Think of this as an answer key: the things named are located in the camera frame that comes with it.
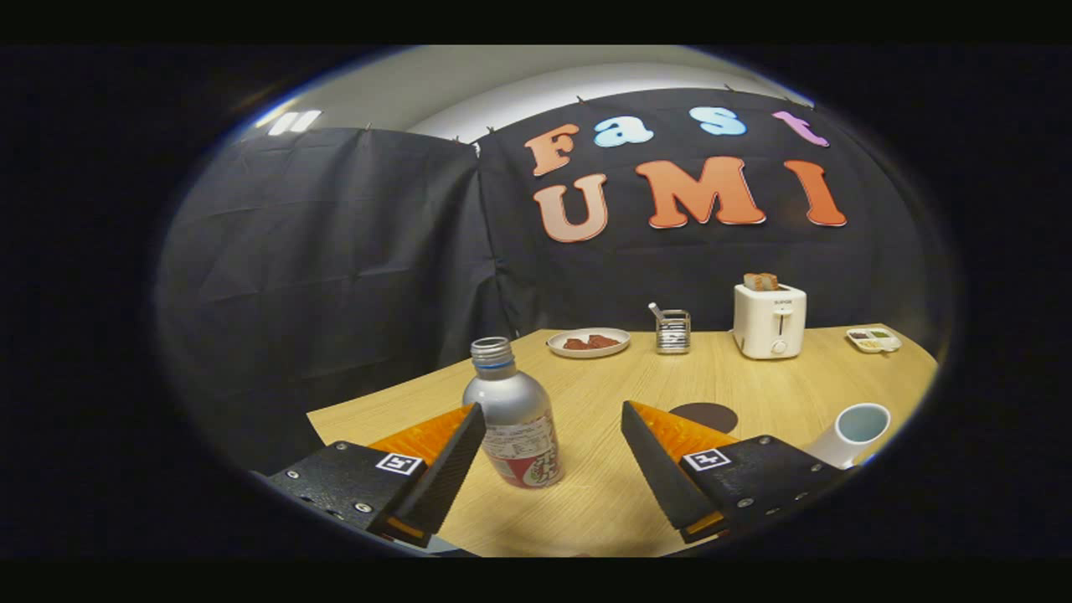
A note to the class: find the white toaster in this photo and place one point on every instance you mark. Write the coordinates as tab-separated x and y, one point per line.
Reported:
766	322

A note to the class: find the black backdrop cloth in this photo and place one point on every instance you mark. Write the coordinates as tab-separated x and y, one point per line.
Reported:
335	251

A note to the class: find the silver juice bottle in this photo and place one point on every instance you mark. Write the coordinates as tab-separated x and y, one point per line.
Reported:
511	402

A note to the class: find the wooden table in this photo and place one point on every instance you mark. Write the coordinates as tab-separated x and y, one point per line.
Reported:
603	385

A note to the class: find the white cup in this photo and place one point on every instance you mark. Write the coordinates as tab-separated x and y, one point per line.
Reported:
837	442

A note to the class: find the dark round coaster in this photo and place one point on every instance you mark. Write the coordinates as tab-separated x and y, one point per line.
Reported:
712	416

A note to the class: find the white divided condiment dish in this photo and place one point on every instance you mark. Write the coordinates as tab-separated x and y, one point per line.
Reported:
873	339

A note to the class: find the white oval plate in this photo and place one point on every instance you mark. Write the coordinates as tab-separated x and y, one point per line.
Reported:
586	345

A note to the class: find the red meat piece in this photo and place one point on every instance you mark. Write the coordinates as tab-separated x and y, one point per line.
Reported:
603	342
575	344

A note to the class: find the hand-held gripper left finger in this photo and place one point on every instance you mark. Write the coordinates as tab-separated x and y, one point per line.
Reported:
448	469

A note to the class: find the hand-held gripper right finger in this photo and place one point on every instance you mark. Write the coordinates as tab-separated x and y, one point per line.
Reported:
662	469

